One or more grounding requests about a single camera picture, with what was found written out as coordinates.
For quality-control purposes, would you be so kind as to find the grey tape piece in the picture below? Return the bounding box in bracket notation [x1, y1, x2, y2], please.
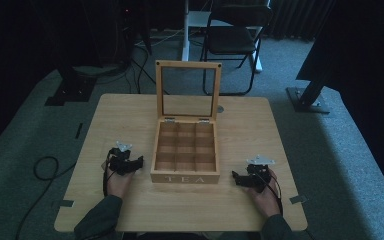
[288, 194, 310, 205]
[50, 198, 75, 210]

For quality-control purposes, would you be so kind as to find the wooden tea box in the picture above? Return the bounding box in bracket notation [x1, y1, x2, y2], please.
[150, 59, 223, 185]

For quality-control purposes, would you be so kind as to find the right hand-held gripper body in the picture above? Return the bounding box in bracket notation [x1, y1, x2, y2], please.
[245, 154, 276, 194]

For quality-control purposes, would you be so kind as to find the black floor cable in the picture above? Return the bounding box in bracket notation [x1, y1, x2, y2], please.
[14, 155, 78, 240]

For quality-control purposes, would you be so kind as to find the person's left hand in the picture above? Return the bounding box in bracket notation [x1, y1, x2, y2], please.
[104, 162, 136, 200]

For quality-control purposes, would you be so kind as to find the black stand with metal foot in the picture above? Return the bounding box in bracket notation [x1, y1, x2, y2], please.
[285, 63, 332, 115]

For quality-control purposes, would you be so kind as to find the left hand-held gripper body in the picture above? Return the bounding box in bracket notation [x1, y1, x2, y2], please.
[107, 140, 137, 177]

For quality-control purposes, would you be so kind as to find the person's right hand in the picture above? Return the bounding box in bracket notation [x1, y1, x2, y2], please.
[245, 168, 282, 219]

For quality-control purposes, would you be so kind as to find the black folding chair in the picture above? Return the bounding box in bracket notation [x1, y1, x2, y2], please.
[201, 2, 275, 97]

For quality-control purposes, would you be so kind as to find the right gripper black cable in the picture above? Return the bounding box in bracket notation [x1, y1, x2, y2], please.
[256, 171, 285, 216]

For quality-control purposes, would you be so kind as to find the black cables bundle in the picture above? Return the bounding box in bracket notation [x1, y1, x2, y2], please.
[125, 31, 171, 96]

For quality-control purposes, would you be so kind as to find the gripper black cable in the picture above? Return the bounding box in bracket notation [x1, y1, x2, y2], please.
[101, 148, 118, 198]
[256, 171, 285, 216]

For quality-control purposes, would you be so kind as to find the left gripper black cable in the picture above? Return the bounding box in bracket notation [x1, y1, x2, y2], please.
[101, 148, 118, 198]

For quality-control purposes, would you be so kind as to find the black stand base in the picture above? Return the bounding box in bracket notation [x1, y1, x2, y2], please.
[44, 65, 98, 107]

